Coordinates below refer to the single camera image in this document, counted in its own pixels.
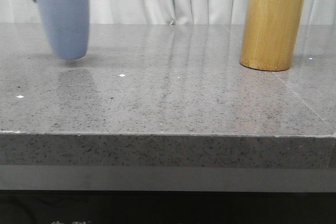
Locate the blue plastic cup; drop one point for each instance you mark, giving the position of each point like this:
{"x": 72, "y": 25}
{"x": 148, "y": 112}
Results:
{"x": 66, "y": 24}

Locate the bamboo wooden cup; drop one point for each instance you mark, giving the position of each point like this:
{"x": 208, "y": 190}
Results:
{"x": 270, "y": 32}

